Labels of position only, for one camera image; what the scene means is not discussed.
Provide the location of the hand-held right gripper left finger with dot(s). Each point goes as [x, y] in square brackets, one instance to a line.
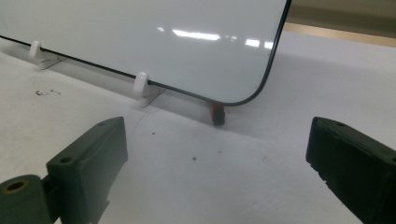
[90, 161]

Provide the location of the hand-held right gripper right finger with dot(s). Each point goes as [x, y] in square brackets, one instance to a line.
[355, 168]

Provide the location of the white whiteboard with black rim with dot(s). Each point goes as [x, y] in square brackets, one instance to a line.
[155, 56]

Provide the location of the clear board stand white cap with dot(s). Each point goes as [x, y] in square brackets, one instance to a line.
[35, 49]
[140, 84]

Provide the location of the red and black marker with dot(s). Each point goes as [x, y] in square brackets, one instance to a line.
[218, 115]

